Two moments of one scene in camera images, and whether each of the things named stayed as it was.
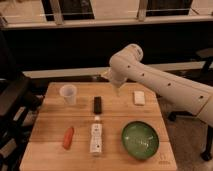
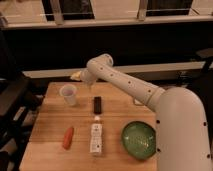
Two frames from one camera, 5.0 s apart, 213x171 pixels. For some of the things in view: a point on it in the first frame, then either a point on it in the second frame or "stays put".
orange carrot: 68,137 stays put
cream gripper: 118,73 -> 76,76
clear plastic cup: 68,91 stays put
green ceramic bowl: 140,139 stays put
